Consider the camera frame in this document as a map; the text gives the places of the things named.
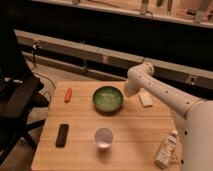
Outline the green ceramic bowl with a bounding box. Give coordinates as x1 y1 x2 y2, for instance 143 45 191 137
92 86 123 113

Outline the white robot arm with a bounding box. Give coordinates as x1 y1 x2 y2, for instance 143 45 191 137
124 62 213 171

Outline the white folded napkin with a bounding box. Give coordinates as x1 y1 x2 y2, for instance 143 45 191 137
139 92 153 107

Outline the white plastic bottle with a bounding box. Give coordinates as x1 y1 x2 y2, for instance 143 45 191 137
154 130 178 169

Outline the black remote control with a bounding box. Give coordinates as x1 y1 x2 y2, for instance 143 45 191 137
55 124 69 148

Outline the black office chair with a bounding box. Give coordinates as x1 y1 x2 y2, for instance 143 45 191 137
0 20 49 165

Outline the black floor cable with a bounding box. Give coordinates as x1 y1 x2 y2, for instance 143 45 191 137
31 41 57 101

